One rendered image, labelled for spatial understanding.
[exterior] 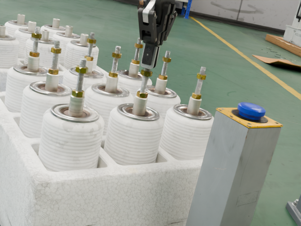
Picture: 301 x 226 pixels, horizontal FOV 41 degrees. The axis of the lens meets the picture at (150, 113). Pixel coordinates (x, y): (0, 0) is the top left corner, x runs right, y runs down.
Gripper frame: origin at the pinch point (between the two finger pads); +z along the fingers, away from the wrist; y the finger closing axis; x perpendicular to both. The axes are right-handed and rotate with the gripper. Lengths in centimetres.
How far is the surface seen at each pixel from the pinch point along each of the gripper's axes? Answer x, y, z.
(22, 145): 14.5, -11.6, 17.3
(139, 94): 0.1, -0.9, 6.6
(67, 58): 37, 39, 14
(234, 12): 84, 661, 11
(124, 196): -3.2, -8.4, 21.5
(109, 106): 7.0, 3.3, 11.8
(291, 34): -19, 462, 15
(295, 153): -33, 80, 35
